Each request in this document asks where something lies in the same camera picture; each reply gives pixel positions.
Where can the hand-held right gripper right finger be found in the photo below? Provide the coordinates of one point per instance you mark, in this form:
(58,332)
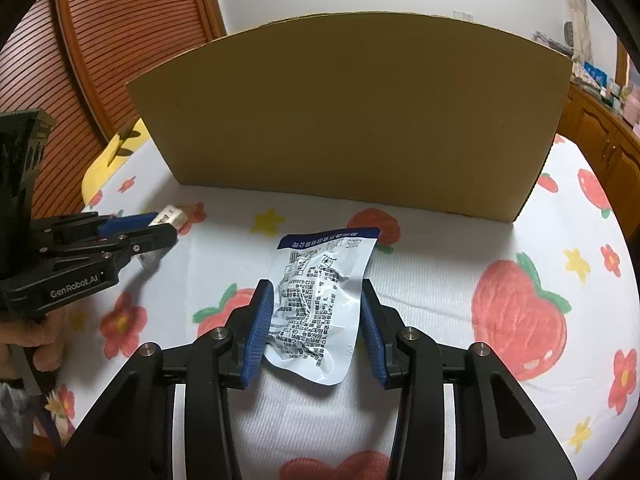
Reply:
(372,340)

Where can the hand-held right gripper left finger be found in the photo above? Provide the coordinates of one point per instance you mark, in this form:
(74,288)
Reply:
(255,340)

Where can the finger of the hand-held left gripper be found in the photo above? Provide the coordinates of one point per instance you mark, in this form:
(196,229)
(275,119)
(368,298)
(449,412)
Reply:
(150,242)
(130,222)

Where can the clear packet of brown biscuits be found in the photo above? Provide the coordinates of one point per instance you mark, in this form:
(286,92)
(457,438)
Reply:
(172,214)

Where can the white packet dark blue edge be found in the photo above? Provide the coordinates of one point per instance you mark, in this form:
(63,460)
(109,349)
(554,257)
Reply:
(320,290)

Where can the brown cardboard box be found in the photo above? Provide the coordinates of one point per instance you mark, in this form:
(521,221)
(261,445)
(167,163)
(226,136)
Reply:
(350,125)

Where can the person's left hand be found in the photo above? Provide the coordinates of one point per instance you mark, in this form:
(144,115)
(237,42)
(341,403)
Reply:
(40,330)

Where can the yellow plush toy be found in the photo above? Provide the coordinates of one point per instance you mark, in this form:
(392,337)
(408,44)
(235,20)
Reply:
(107,160)

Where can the strawberry printed bed sheet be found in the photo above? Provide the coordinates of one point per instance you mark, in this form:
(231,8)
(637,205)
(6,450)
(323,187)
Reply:
(450,240)

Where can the floral quilt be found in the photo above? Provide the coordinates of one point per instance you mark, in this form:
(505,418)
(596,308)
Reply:
(60,405)

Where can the wooden louvered wardrobe door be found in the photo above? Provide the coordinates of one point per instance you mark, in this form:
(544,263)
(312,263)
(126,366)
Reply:
(125,35)

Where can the wooden desk cabinet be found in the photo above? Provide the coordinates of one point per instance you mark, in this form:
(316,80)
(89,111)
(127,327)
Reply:
(600,135)

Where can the stack of folded papers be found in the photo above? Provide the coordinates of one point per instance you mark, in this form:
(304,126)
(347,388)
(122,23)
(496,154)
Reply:
(550,42)

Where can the blue box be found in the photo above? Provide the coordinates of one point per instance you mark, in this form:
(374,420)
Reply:
(595,74)

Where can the cream patterned curtain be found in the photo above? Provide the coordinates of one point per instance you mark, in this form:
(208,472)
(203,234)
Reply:
(580,25)

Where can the white wall switch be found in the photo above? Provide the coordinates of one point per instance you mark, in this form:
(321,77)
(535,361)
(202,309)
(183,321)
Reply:
(463,15)

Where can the wooden window frame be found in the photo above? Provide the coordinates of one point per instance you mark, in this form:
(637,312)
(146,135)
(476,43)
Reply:
(623,67)

